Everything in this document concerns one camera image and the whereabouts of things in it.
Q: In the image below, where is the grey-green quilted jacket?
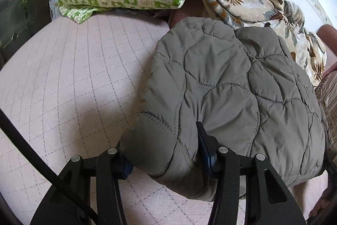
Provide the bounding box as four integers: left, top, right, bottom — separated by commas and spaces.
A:
120, 17, 329, 202

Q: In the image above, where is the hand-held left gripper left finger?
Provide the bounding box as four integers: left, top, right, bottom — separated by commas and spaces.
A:
29, 147, 135, 225

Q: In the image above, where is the person's right hand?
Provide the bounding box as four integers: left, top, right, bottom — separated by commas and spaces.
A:
308, 184, 333, 218

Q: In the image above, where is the black cable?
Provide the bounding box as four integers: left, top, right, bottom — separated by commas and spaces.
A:
0, 109, 99, 220

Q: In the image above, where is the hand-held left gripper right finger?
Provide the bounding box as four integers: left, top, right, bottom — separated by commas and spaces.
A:
196, 121, 307, 225

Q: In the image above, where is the striped floral cushion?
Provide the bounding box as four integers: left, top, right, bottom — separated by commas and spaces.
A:
314, 75, 337, 152

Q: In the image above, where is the wooden glass cabinet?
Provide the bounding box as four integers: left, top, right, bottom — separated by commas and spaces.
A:
0, 0, 57, 57

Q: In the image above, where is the pink diamond-pattern bed cover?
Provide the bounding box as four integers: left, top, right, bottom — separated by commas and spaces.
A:
0, 14, 329, 225

